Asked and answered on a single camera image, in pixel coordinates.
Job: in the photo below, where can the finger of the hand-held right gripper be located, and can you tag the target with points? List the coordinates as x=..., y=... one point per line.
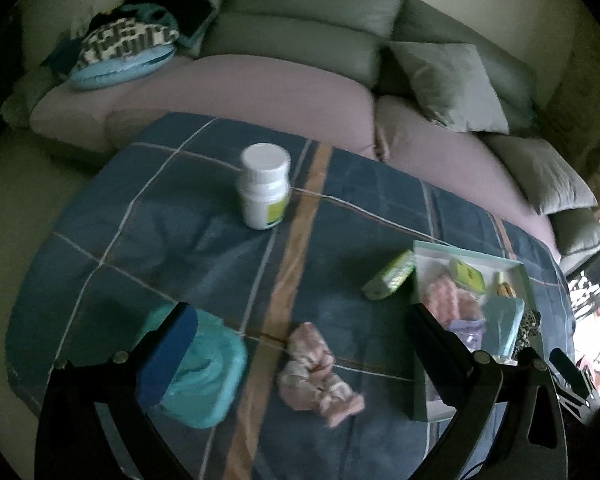
x=567, y=366

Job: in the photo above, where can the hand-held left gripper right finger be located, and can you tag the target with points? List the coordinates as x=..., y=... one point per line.
x=427, y=332

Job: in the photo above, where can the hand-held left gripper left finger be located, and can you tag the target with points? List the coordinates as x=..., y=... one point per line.
x=172, y=355

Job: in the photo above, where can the purple cartoon wet wipes pack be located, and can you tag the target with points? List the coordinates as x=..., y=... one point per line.
x=469, y=335

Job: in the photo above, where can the teal plastic wipes box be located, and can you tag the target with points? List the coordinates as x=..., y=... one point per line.
x=210, y=375

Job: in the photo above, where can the leopard print scrunchie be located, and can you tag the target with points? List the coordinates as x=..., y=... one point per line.
x=530, y=327

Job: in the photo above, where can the orange packet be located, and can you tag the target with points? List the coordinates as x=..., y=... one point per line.
x=505, y=285

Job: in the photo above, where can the white box lid teal rim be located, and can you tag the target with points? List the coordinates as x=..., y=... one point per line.
x=487, y=264

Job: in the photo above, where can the pink scrunchie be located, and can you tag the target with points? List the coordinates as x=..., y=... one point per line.
x=310, y=365

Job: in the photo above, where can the white pill bottle green label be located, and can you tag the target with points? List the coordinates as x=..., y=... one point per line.
x=262, y=195

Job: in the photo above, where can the blue plaid blanket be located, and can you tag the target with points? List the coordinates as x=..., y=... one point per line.
x=155, y=235

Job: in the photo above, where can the mauve sofa seat cushion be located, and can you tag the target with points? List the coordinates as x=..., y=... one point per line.
x=255, y=90
x=455, y=160

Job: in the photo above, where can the grey throw cushion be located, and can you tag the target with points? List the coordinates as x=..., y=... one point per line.
x=445, y=85
x=540, y=175

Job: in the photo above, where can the grey green sofa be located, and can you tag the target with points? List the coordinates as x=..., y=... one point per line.
x=305, y=15

